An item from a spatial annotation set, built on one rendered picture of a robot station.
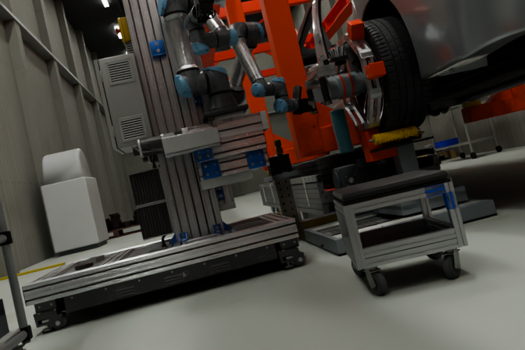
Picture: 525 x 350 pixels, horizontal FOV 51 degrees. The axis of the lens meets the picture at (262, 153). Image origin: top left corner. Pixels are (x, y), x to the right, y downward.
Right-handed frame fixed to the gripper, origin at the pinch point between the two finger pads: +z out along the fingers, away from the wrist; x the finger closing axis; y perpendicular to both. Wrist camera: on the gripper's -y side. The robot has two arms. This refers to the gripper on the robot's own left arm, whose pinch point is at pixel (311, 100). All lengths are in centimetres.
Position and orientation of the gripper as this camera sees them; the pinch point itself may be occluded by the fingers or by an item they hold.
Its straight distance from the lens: 326.3
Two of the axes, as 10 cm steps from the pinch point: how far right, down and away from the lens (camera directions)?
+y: 2.3, 9.7, -0.4
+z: 6.0, -1.0, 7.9
